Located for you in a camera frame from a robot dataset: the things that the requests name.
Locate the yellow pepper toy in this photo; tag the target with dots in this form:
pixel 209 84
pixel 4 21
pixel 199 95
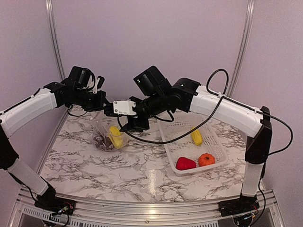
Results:
pixel 116 137

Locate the right aluminium frame post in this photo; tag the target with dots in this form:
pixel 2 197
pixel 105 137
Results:
pixel 243 46

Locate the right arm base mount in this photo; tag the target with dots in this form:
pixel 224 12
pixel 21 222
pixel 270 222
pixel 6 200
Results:
pixel 243 209

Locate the yellow corn toy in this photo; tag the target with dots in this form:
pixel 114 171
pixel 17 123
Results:
pixel 197 137

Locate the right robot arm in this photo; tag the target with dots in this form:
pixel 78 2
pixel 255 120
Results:
pixel 191 96

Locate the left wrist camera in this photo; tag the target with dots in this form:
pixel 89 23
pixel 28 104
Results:
pixel 97 84

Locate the red grape bunch toy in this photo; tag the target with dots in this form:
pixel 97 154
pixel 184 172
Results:
pixel 103 143

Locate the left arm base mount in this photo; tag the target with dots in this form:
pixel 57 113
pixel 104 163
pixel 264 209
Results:
pixel 56 205

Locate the aluminium frame post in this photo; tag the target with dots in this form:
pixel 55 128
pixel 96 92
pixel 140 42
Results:
pixel 243 46
pixel 54 38

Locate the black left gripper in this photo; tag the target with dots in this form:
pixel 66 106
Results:
pixel 99 104

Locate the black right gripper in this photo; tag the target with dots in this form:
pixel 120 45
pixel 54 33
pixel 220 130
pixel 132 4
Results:
pixel 139 126

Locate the red pepper toy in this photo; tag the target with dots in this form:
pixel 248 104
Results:
pixel 184 163

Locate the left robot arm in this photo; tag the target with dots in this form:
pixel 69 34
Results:
pixel 26 126

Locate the orange pumpkin toy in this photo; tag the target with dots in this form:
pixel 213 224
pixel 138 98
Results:
pixel 206 159

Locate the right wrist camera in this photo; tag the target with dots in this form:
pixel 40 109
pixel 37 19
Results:
pixel 125 107

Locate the left aluminium frame post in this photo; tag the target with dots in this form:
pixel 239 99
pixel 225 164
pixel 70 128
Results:
pixel 54 38

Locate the aluminium front rail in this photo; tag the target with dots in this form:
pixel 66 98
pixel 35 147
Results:
pixel 102 213

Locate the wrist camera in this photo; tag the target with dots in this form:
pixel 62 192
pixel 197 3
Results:
pixel 125 107
pixel 97 84

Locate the clear zip top bag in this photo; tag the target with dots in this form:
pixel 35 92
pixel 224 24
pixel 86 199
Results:
pixel 106 134

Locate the white plastic basket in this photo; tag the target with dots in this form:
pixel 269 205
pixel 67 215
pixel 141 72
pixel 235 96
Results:
pixel 185 147

